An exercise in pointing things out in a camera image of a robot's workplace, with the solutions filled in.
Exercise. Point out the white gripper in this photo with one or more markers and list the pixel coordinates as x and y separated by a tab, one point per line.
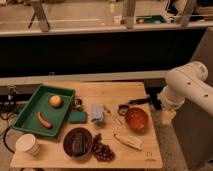
167	116

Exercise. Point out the silver fork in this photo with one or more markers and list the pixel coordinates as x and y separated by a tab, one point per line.
113	116

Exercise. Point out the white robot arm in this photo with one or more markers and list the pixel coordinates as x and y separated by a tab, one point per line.
186	82

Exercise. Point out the dark purple bowl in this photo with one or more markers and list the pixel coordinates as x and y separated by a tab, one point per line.
78	143

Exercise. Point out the peeled banana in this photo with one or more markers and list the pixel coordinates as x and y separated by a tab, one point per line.
130	141

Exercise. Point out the black measuring scoop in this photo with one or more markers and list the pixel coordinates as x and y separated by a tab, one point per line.
122	109

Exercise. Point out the blue crumpled cloth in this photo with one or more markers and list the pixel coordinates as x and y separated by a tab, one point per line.
97	114

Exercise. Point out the bunch of dark grapes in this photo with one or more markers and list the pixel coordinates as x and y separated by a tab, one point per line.
102	152

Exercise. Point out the green sponge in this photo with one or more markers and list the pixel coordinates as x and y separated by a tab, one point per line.
77	117

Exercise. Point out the small metal cup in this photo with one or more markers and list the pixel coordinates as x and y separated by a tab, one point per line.
77	104

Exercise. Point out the yellow-red apple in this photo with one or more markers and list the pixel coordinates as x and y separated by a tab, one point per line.
55	101

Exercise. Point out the orange sausage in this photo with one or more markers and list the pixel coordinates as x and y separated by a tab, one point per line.
44	122

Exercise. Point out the green plastic tray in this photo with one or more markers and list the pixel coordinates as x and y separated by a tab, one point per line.
27	119

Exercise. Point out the white paper cup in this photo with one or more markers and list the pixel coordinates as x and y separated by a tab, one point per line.
27	143

